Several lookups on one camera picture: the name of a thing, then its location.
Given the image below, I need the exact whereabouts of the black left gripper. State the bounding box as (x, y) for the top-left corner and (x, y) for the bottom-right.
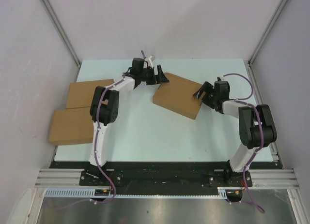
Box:
(139, 65), (169, 86)

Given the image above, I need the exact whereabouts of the brown cardboard box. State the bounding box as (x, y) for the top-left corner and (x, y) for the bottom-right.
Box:
(153, 73), (202, 120)

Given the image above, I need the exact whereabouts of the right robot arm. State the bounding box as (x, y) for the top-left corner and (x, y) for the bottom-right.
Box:
(193, 80), (277, 186)

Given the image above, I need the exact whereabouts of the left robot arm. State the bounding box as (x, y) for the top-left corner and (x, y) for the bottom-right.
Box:
(89, 55), (170, 167)

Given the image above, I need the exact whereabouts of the upper folded cardboard box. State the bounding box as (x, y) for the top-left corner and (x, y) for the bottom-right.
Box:
(65, 79), (114, 109)

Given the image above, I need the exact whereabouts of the folded cardboard box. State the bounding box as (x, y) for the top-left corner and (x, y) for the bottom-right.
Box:
(65, 79), (114, 109)
(49, 107), (93, 146)

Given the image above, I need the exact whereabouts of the lower folded cardboard box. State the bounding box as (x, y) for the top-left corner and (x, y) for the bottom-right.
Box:
(49, 107), (93, 146)

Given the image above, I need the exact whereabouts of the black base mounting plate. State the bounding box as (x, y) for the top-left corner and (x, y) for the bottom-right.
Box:
(50, 161), (282, 187)

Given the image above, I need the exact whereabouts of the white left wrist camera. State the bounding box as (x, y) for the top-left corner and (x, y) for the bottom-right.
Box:
(144, 55), (155, 68)

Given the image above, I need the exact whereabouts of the right aluminium side rail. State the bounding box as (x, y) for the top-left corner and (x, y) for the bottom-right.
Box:
(245, 62), (281, 165)

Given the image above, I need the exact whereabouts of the right aluminium frame post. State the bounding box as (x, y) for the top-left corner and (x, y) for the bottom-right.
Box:
(248, 0), (289, 65)

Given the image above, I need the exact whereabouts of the aluminium frame post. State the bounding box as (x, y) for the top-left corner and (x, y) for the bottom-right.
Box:
(248, 0), (289, 65)
(39, 0), (81, 69)

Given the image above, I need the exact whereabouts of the left aluminium frame post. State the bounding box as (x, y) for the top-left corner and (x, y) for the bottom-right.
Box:
(39, 0), (81, 69)

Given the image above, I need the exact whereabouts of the front aluminium frame rail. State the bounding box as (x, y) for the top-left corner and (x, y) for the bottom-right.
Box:
(35, 169), (299, 189)

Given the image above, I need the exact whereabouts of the grey slotted cable duct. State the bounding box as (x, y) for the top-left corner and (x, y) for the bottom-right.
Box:
(45, 187), (243, 199)

